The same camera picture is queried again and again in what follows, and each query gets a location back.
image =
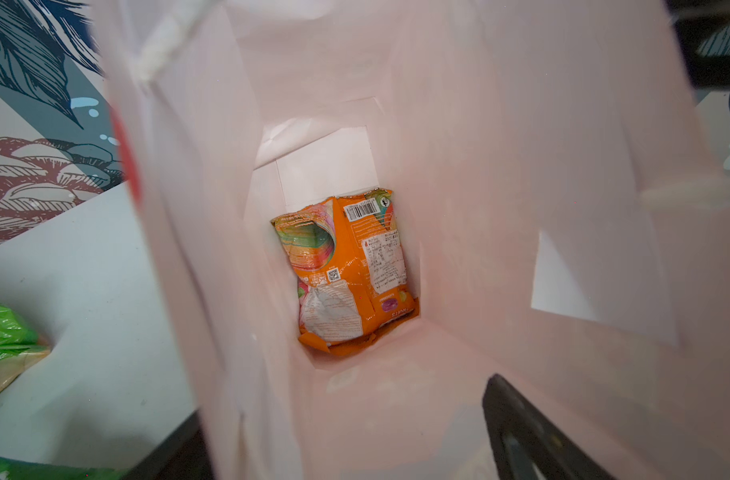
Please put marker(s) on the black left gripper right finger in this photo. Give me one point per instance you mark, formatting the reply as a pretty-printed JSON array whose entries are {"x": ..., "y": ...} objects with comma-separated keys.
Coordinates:
[{"x": 526, "y": 444}]

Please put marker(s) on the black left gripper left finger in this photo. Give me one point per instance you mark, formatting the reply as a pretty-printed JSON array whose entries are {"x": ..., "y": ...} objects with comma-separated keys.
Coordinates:
[{"x": 183, "y": 455}]

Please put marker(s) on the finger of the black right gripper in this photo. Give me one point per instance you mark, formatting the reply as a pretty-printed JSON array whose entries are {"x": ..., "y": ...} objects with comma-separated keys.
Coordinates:
[{"x": 702, "y": 29}]

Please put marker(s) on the dark green snack packet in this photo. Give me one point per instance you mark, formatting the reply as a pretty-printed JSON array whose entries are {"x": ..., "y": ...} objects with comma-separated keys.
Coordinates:
[{"x": 19, "y": 470}]

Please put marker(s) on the bright green chips bag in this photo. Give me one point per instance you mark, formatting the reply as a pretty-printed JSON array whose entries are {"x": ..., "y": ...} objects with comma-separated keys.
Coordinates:
[{"x": 21, "y": 347}]

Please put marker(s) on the red paper gift bag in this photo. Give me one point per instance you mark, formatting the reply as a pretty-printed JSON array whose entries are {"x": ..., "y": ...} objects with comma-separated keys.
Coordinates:
[{"x": 564, "y": 225}]

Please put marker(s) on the orange rainbow candy packet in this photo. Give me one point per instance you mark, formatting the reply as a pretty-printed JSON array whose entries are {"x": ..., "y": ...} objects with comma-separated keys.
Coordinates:
[{"x": 347, "y": 255}]

